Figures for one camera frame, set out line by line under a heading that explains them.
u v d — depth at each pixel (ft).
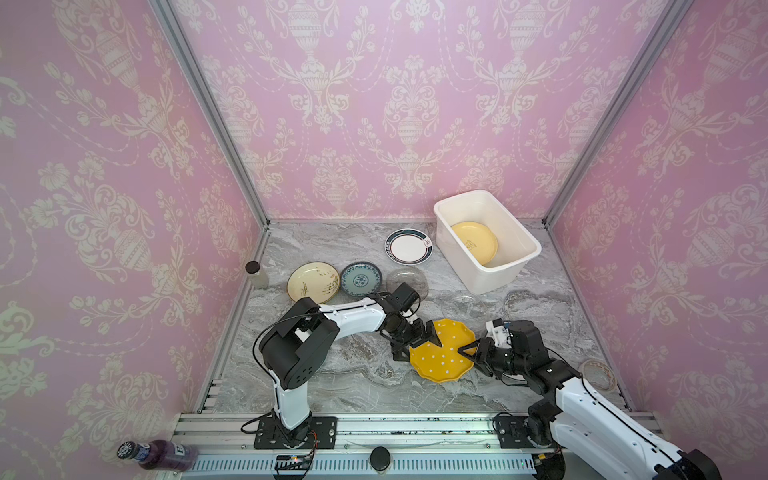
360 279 3.39
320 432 2.43
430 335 2.54
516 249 3.24
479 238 3.69
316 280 3.39
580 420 1.77
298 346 1.57
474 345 2.57
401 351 2.70
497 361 2.34
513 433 2.40
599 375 2.73
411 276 3.45
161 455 2.13
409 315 2.54
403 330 2.49
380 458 2.09
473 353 2.46
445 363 2.66
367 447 2.39
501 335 2.52
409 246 3.74
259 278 3.17
